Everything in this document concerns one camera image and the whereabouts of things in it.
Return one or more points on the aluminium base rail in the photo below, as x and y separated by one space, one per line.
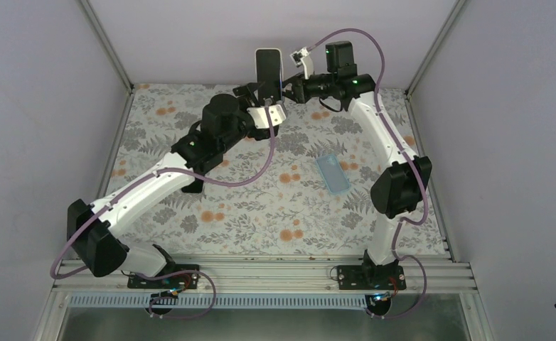
316 275

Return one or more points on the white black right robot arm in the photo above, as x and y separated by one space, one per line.
404 178

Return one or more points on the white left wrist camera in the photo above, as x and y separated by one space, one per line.
263 117

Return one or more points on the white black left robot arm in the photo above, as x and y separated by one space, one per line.
95 229

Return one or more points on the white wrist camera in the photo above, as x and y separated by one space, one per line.
263 117
302 58

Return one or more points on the beige clear phone case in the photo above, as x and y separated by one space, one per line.
269 51

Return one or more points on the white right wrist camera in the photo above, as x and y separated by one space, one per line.
302 58

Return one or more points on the aluminium frame post left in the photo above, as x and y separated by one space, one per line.
96 24

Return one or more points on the aluminium frame post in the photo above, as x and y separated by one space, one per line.
96 24
444 31

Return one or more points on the aluminium frame post right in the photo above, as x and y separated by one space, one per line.
444 31

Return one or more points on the white slotted cable duct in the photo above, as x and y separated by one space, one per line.
222 300

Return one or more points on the floral patterned table mat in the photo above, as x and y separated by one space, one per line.
289 210

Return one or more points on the light blue phone case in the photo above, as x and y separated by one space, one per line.
332 174

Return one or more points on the black phone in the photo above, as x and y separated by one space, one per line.
196 187

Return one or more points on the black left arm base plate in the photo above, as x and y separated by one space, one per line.
181 282

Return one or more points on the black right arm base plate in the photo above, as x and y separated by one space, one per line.
362 277

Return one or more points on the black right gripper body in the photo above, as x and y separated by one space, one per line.
305 95

